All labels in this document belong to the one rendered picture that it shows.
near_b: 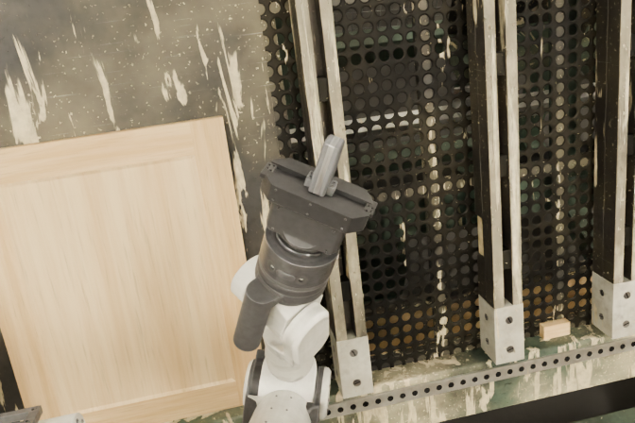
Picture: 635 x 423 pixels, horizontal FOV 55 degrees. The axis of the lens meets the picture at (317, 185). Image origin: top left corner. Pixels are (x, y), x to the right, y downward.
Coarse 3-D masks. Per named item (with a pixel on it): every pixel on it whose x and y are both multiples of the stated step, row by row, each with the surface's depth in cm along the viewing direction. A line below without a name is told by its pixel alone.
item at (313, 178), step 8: (328, 136) 62; (328, 144) 60; (320, 152) 61; (328, 152) 61; (320, 160) 61; (320, 168) 62; (312, 176) 64; (320, 176) 62; (304, 184) 64; (312, 184) 63; (312, 192) 63
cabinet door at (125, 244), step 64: (192, 128) 103; (0, 192) 100; (64, 192) 102; (128, 192) 104; (192, 192) 106; (0, 256) 103; (64, 256) 105; (128, 256) 107; (192, 256) 110; (0, 320) 106; (64, 320) 108; (128, 320) 111; (192, 320) 113; (64, 384) 112; (128, 384) 114; (192, 384) 116
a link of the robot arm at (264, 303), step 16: (256, 256) 78; (240, 272) 77; (256, 272) 72; (240, 288) 76; (256, 288) 70; (272, 288) 70; (320, 288) 71; (256, 304) 69; (272, 304) 70; (288, 304) 72; (304, 304) 73; (240, 320) 72; (256, 320) 71; (272, 320) 74; (288, 320) 72; (240, 336) 73; (256, 336) 73
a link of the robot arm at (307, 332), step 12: (300, 312) 73; (312, 312) 73; (324, 312) 74; (300, 324) 72; (312, 324) 73; (324, 324) 76; (264, 336) 83; (276, 336) 83; (288, 336) 73; (300, 336) 72; (312, 336) 75; (324, 336) 79; (276, 348) 81; (288, 348) 75; (300, 348) 75; (312, 348) 78; (288, 360) 79; (300, 360) 78
